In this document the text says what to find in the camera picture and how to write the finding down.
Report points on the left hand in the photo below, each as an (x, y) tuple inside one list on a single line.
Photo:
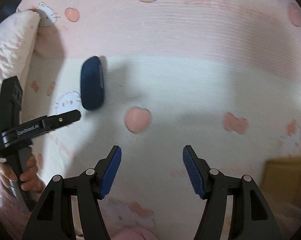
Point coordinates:
[(29, 178)]

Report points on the pink cartoon bed sheet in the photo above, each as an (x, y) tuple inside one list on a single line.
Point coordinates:
[(223, 76)]

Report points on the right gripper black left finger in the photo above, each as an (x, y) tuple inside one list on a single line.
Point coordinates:
[(53, 217)]

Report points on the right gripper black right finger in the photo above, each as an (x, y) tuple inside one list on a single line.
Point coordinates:
[(251, 216)]

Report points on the brown cardboard box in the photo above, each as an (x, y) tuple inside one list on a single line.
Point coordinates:
[(282, 179)]

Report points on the dark blue denim case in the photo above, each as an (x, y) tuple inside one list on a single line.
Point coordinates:
[(92, 84)]

